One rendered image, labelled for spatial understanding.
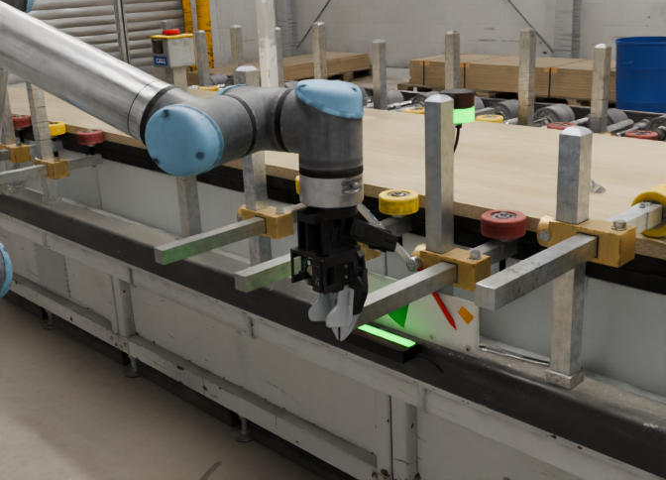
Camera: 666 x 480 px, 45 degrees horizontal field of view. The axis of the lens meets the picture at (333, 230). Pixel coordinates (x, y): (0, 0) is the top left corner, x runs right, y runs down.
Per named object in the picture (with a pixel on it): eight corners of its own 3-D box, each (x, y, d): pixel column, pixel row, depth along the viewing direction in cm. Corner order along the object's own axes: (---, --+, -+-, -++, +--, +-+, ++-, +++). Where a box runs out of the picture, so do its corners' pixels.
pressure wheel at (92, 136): (86, 164, 257) (81, 127, 254) (111, 163, 257) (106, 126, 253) (77, 170, 250) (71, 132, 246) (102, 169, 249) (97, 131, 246)
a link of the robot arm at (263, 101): (193, 90, 113) (269, 94, 107) (241, 79, 122) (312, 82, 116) (198, 157, 115) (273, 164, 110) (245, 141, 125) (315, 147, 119)
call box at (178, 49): (170, 71, 181) (166, 36, 179) (153, 69, 186) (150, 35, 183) (196, 67, 186) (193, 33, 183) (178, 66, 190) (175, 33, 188)
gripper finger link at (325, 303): (303, 342, 121) (301, 284, 118) (332, 331, 125) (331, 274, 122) (317, 349, 119) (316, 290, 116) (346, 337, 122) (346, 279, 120)
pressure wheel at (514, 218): (508, 283, 145) (509, 221, 141) (472, 273, 150) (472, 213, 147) (532, 271, 150) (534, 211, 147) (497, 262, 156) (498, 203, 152)
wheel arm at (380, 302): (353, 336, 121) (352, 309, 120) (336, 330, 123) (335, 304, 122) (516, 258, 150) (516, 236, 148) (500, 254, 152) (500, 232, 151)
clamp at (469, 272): (473, 292, 136) (473, 264, 134) (410, 274, 145) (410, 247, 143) (493, 283, 139) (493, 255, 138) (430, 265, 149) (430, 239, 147)
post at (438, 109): (442, 365, 146) (440, 97, 131) (426, 359, 148) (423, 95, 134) (454, 358, 148) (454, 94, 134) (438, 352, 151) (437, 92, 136)
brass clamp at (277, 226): (275, 241, 170) (273, 217, 168) (234, 229, 179) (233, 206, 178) (296, 233, 174) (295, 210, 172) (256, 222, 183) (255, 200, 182)
